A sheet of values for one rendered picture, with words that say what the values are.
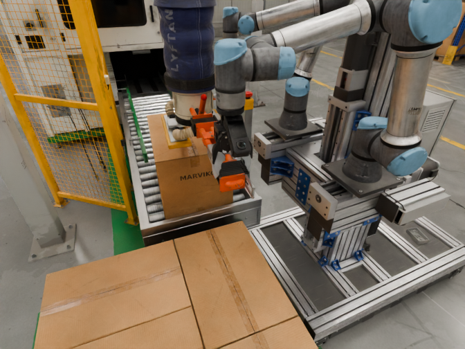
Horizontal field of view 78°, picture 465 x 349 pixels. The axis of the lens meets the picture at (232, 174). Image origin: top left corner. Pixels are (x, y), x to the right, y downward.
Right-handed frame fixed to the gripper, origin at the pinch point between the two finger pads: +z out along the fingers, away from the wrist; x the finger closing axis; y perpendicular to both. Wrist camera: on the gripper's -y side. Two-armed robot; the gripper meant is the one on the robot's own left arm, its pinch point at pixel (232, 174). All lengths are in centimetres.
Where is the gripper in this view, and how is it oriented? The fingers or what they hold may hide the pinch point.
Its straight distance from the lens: 83.2
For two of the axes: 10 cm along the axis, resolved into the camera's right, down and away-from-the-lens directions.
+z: 0.0, 8.2, 5.7
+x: -9.6, 1.6, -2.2
